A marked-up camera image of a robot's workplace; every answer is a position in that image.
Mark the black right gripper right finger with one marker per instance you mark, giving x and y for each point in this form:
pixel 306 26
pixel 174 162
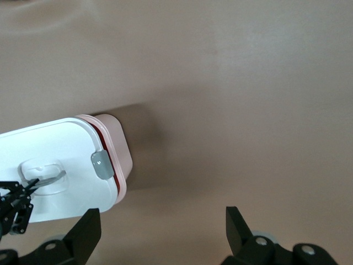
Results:
pixel 248 248

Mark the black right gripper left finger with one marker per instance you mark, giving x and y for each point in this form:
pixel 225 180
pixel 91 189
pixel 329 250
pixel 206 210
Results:
pixel 77 240

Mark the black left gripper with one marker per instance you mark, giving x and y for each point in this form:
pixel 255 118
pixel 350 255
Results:
pixel 16 218

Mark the white box lid grey clips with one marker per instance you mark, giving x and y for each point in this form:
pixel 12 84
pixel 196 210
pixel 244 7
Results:
pixel 55 143

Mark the pink plastic storage box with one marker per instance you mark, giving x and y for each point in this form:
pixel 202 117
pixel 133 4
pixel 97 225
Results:
pixel 118 138

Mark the brown table cover mat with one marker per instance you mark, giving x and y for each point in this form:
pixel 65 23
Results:
pixel 220 82

